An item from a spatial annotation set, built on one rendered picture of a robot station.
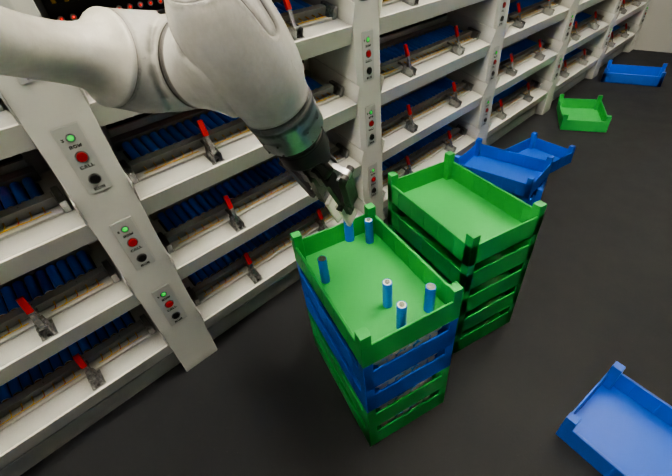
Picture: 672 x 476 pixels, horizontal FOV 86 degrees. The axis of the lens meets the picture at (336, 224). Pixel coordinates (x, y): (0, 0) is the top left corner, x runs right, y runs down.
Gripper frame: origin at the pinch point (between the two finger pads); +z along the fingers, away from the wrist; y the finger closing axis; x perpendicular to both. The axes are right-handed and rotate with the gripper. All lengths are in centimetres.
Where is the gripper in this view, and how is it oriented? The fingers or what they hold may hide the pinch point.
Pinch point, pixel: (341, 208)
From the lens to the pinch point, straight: 65.9
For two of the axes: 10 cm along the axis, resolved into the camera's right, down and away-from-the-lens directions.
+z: 3.2, 4.7, 8.2
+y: 8.3, 2.8, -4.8
